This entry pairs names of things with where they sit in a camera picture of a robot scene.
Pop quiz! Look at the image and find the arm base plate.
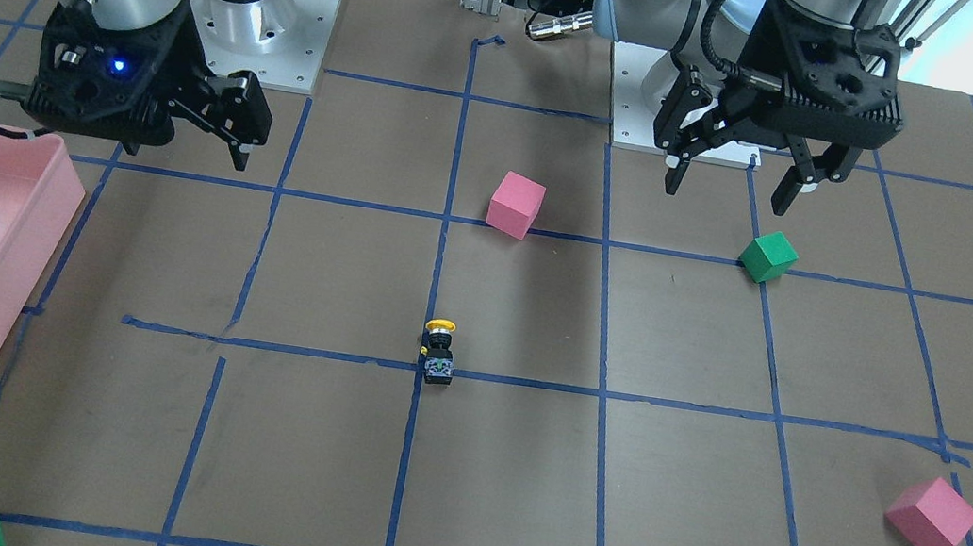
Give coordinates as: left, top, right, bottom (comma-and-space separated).
598, 41, 858, 183
189, 0, 343, 96

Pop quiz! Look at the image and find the green cube front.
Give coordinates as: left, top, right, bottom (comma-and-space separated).
738, 231, 800, 284

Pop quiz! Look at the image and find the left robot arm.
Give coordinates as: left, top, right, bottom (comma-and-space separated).
593, 0, 904, 215

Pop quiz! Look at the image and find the yellow push button switch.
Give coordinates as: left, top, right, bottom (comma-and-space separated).
419, 318, 457, 387

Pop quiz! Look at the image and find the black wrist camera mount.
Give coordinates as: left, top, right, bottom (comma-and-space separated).
20, 5, 175, 151

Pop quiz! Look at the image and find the pink cube near left gripper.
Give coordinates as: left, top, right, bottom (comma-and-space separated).
883, 478, 973, 546

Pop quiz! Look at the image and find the pink cube centre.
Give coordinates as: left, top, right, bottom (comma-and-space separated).
485, 171, 547, 241

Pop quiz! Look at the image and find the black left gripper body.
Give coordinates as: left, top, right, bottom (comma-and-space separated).
651, 64, 904, 159

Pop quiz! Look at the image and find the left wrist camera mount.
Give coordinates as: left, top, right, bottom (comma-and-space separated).
760, 0, 902, 116

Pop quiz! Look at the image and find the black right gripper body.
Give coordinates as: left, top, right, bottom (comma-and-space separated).
139, 2, 216, 146

